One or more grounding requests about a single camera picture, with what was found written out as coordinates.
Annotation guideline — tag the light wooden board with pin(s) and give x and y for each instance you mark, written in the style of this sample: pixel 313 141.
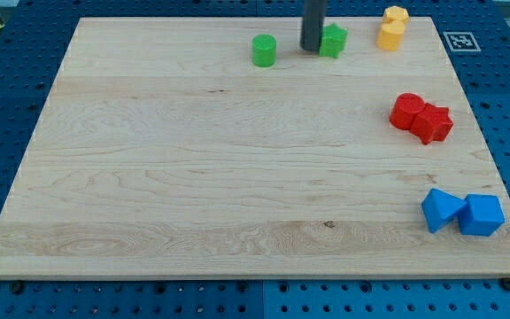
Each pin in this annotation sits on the light wooden board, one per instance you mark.
pixel 162 153

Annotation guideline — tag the green cylinder block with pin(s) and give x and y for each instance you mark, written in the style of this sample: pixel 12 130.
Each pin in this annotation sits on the green cylinder block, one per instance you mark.
pixel 263 50

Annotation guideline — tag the green star block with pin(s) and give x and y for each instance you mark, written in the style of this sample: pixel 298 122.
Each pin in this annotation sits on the green star block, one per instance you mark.
pixel 333 41

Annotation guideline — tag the red cylinder block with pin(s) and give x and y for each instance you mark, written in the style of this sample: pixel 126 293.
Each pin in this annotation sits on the red cylinder block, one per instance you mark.
pixel 406 108

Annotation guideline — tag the red star block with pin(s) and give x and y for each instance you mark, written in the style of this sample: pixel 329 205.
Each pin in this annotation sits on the red star block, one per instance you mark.
pixel 432 124

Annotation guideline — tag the yellow heart block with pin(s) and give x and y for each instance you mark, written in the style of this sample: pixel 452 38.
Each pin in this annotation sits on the yellow heart block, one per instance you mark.
pixel 390 35

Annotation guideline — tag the blue triangle block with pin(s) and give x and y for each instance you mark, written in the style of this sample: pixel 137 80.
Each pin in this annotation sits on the blue triangle block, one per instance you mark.
pixel 440 208

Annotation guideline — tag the yellow hexagon block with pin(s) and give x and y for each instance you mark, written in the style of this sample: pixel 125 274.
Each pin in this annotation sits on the yellow hexagon block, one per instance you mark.
pixel 395 13

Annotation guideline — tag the blue cube block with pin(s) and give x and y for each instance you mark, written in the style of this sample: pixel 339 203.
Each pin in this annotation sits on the blue cube block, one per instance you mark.
pixel 481 216

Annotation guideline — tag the white fiducial marker tag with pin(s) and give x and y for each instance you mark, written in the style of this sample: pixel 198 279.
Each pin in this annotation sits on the white fiducial marker tag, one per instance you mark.
pixel 461 41

